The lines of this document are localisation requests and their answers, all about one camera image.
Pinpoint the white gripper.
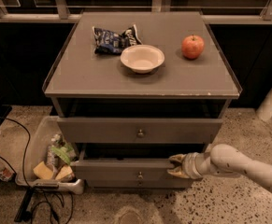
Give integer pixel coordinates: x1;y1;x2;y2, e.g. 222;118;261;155
167;152;202;179

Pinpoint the grey drawer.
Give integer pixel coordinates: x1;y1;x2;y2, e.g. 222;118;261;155
87;178;193;189
57;118;222;144
70;145;205;182

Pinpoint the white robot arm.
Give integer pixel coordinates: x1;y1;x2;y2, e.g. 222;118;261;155
167;144;272;193

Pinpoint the grey bottom drawer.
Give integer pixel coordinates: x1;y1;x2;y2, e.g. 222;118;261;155
87;178;193;189

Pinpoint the grey drawer cabinet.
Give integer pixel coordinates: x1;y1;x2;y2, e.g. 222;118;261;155
42;10;243;189

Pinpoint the grey top drawer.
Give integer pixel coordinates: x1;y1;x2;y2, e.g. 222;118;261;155
57;118;222;144

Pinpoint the white bowl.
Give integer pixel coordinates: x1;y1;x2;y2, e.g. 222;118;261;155
120;45;165;74

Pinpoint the yellow sponge right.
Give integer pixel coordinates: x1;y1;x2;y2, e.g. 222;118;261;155
55;165;75;182

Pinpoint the yellow sponge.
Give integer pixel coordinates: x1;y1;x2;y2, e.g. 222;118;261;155
55;165;75;182
33;161;53;180

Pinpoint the green snack packet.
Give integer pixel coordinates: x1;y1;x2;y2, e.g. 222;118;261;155
51;143;76;165

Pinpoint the red apple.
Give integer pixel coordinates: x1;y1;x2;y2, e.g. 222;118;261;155
181;35;205;60

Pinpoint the clear plastic bin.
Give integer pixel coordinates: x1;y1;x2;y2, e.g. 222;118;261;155
15;116;84;194

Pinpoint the yellow sponge left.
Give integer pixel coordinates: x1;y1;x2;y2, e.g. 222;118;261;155
33;161;53;180

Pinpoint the blue chip bag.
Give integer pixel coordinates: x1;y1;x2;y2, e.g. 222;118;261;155
93;24;142;55

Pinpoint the metal window railing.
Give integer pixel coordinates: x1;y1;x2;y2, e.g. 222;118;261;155
0;0;272;26

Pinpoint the black cable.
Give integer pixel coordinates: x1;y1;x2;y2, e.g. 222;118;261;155
0;112;75;224

